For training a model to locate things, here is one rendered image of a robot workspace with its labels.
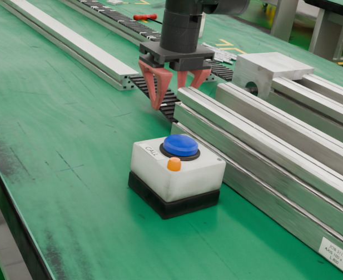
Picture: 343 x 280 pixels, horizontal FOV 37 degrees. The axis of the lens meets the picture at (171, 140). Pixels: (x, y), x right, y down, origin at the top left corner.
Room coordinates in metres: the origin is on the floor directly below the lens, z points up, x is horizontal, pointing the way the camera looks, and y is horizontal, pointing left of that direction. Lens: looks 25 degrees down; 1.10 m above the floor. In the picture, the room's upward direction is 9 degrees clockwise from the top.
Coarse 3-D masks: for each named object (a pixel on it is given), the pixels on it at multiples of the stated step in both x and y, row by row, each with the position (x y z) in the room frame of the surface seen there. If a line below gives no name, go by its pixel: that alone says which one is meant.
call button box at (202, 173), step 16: (144, 144) 0.52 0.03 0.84; (160, 144) 0.53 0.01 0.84; (144, 160) 0.51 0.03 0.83; (160, 160) 0.49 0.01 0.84; (192, 160) 0.51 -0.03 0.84; (208, 160) 0.51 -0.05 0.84; (144, 176) 0.50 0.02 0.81; (160, 176) 0.48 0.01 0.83; (176, 176) 0.47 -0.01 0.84; (192, 176) 0.49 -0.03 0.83; (208, 176) 0.50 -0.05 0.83; (144, 192) 0.50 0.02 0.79; (160, 192) 0.48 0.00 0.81; (176, 192) 0.47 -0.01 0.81; (192, 192) 0.49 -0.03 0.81; (208, 192) 0.51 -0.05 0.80; (160, 208) 0.47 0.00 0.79; (176, 208) 0.48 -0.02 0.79; (192, 208) 0.49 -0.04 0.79
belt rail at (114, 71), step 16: (0, 0) 1.32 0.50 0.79; (16, 0) 1.28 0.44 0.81; (16, 16) 1.23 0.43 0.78; (32, 16) 1.15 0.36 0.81; (48, 16) 1.17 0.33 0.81; (48, 32) 1.10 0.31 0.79; (64, 32) 1.05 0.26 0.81; (64, 48) 1.02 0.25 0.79; (80, 48) 0.96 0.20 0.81; (96, 48) 0.97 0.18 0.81; (96, 64) 0.91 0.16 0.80; (112, 64) 0.89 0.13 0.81; (112, 80) 0.86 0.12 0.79; (128, 80) 0.85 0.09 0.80
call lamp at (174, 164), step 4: (172, 160) 0.48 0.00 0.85; (176, 160) 0.48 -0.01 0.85; (168, 164) 0.48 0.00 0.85; (172, 164) 0.48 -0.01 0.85; (176, 164) 0.48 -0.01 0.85; (180, 164) 0.48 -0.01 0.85; (168, 168) 0.48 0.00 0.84; (172, 168) 0.47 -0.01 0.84; (176, 168) 0.47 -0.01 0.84; (180, 168) 0.48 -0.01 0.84
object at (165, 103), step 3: (165, 99) 0.76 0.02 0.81; (168, 99) 0.77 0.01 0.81; (171, 99) 0.77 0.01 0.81; (174, 99) 0.77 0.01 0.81; (177, 99) 0.77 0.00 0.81; (162, 102) 0.75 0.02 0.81; (165, 102) 0.76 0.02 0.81; (168, 102) 0.76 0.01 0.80; (171, 102) 0.76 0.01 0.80; (174, 102) 0.76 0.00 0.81; (177, 102) 0.76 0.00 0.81; (180, 102) 0.77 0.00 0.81; (162, 105) 0.74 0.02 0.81; (165, 105) 0.75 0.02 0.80; (168, 105) 0.75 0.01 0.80; (171, 105) 0.75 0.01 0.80; (174, 105) 0.76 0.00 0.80; (159, 108) 0.74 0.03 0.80
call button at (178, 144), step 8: (168, 136) 0.53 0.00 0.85; (176, 136) 0.53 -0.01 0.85; (184, 136) 0.54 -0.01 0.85; (168, 144) 0.51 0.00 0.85; (176, 144) 0.51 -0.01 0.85; (184, 144) 0.52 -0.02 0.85; (192, 144) 0.52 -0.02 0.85; (176, 152) 0.50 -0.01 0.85; (184, 152) 0.50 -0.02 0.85; (192, 152) 0.51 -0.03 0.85
